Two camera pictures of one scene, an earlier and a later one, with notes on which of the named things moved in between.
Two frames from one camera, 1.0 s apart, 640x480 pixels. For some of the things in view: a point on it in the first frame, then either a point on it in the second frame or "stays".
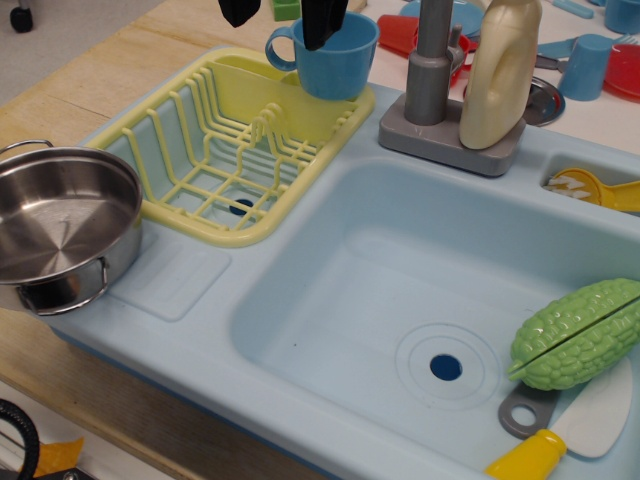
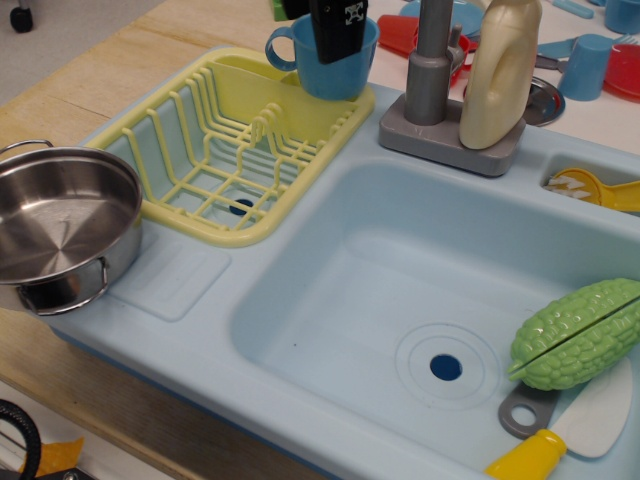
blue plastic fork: x=565 y=48 stays
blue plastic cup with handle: x=337 y=70 stays
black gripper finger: x=320 y=19 → x=340 y=27
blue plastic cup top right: x=622 y=16 stays
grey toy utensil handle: x=544 y=403 stays
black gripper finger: x=238 y=12 → x=296 y=8
